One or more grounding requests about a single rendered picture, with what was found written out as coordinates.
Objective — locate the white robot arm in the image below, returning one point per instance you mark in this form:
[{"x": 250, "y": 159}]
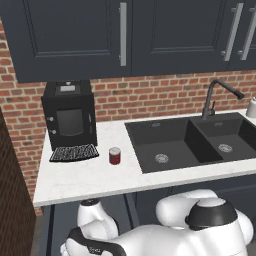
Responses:
[{"x": 186, "y": 240}]

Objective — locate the dark blue drawer front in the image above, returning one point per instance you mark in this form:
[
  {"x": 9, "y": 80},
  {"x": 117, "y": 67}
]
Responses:
[{"x": 63, "y": 216}]

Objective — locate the red can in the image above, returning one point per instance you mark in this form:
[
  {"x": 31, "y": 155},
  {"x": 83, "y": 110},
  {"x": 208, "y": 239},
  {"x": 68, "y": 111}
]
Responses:
[{"x": 114, "y": 157}]

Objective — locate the black double sink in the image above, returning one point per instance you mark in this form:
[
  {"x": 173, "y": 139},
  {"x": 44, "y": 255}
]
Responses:
[{"x": 173, "y": 146}]

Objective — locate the black coffee machine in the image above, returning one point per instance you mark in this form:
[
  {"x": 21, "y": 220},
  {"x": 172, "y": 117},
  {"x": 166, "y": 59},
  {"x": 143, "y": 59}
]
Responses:
[{"x": 70, "y": 116}]

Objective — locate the black tap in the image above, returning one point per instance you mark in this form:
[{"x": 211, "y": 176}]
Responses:
[{"x": 209, "y": 100}]

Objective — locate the wide dark blue cupboard door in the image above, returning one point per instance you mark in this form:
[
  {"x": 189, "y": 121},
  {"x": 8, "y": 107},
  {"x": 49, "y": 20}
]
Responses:
[{"x": 66, "y": 36}]

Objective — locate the dark blue under-sink cupboard front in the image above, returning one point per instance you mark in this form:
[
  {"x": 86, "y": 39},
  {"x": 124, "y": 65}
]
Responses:
[{"x": 233, "y": 186}]

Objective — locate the white soap dispenser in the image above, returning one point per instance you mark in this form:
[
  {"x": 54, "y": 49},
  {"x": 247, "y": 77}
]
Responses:
[{"x": 252, "y": 108}]

